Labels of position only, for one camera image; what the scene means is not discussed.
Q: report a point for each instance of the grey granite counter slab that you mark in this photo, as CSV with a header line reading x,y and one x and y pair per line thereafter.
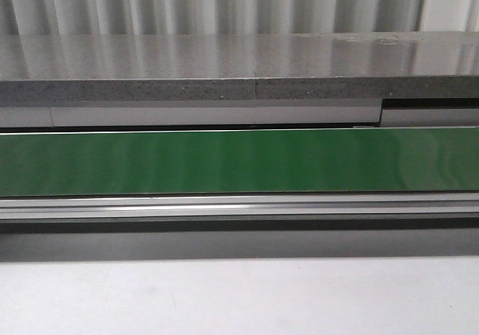
x,y
130,68

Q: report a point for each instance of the aluminium conveyor frame rail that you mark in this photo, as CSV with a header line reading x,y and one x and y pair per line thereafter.
x,y
240,212

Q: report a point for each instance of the white pleated curtain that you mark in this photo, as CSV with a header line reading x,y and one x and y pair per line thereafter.
x,y
64,17

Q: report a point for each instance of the green conveyor belt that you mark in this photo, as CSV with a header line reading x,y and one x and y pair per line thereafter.
x,y
239,161

